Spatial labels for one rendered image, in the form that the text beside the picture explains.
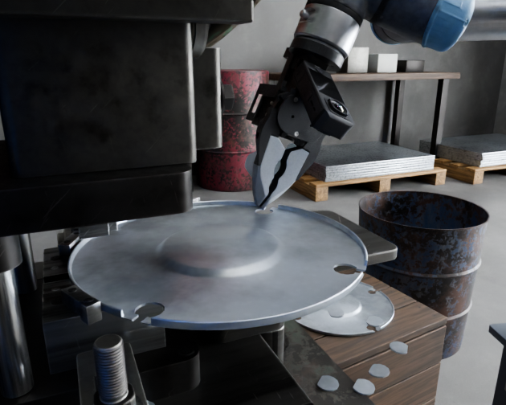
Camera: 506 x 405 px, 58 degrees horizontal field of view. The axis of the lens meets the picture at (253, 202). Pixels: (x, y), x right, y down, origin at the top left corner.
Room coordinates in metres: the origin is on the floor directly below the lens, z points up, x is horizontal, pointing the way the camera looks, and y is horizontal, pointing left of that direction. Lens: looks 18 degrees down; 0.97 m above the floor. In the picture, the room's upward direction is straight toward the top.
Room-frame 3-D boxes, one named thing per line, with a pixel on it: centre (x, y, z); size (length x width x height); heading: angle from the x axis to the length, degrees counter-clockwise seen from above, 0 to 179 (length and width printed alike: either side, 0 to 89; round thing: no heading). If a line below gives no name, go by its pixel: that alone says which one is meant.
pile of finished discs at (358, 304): (1.05, -0.22, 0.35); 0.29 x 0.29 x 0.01
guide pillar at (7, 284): (0.28, 0.17, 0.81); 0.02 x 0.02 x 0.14
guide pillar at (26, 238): (0.43, 0.24, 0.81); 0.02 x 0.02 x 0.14
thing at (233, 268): (0.43, 0.03, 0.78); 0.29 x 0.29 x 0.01
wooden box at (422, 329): (1.05, -0.22, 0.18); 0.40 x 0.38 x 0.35; 120
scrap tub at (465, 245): (1.47, -0.58, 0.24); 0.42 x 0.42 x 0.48
